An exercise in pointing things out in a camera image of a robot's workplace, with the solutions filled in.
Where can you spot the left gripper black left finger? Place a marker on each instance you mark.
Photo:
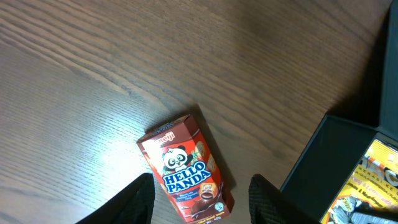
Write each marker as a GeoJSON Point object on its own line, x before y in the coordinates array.
{"type": "Point", "coordinates": [133, 205]}

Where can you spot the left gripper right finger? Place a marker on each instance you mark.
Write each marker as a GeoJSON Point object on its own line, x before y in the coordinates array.
{"type": "Point", "coordinates": [267, 205]}

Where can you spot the red Hello Panda box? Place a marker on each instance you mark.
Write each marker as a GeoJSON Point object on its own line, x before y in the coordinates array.
{"type": "Point", "coordinates": [182, 162]}

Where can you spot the dark green box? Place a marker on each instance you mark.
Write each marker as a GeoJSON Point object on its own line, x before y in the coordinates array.
{"type": "Point", "coordinates": [348, 129]}

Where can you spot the yellow Hacks candy bag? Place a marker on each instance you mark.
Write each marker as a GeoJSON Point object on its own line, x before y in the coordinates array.
{"type": "Point", "coordinates": [370, 193]}

